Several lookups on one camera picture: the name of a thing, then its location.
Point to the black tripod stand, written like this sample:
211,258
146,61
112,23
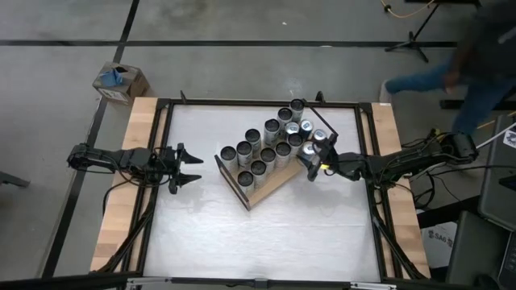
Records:
411,40

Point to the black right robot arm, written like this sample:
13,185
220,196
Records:
403,161

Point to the white metal bracket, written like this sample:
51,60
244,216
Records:
137,282
371,286

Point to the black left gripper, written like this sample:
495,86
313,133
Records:
167,165

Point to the wooden table side panel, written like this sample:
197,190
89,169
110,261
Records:
141,117
407,225

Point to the white lettered box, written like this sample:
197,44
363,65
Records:
437,241

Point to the blue cloth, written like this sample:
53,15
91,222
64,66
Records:
111,77

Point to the wooden shelf with black frame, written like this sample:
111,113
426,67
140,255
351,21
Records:
278,183

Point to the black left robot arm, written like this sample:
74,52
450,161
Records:
117,159

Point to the person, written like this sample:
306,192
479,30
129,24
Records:
483,60

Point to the cardboard box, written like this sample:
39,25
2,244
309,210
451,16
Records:
129,88

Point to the dark chair base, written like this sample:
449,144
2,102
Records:
12,179

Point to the blue silver Red Bull can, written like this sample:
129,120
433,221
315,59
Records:
308,148
292,128
305,124
319,135

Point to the grey equipment case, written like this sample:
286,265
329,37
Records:
498,193

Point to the Celsius Tropical Vibe can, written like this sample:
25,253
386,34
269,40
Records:
228,153
295,139
246,177
268,154
258,167
283,149

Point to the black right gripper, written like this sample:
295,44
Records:
344,165

